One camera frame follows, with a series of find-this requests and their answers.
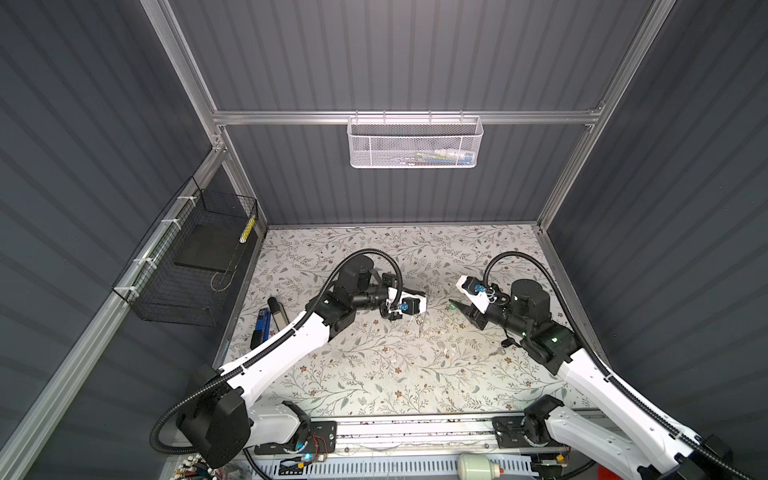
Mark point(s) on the black wire wall basket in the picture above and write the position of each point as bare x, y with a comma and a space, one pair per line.
189, 267

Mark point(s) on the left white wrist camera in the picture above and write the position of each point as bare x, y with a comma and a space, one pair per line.
411, 302

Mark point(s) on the yellow marker in basket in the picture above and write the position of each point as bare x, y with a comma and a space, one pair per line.
243, 238

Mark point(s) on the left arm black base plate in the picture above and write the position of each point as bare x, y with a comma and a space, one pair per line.
319, 438

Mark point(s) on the metal perforated ring disc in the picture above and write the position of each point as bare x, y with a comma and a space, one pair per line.
421, 321

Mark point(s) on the white slotted cable duct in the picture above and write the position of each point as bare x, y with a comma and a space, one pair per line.
392, 467

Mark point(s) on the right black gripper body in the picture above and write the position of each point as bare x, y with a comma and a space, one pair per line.
492, 313

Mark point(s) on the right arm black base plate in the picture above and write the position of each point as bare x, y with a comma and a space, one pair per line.
522, 431

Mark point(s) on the blue black tool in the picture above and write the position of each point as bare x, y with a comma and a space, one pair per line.
272, 318

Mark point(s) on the white cylinder canister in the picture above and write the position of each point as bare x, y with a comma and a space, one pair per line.
477, 467

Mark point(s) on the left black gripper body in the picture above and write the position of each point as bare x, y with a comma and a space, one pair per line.
392, 318

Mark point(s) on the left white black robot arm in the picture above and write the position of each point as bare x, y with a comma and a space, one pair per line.
223, 412

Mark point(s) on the white mesh wall basket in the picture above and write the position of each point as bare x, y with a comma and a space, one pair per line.
414, 141

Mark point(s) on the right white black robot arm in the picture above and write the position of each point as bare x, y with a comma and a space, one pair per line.
649, 443

